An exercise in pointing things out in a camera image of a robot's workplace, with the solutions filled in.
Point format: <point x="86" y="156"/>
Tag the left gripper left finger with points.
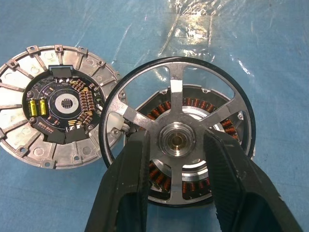
<point x="125" y="183"/>

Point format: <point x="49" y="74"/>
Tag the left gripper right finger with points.
<point x="239" y="188"/>

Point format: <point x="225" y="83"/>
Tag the silver spoked rotor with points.
<point x="177" y="116"/>

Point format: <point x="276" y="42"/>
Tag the motor housing with copper windings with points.
<point x="205" y="105"/>

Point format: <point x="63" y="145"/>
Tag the motor lid with circuit board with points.
<point x="24" y="72"/>

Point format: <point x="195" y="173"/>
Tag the blue table mat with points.
<point x="48" y="198"/>

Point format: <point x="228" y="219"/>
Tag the clear plastic film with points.
<point x="193" y="31"/>

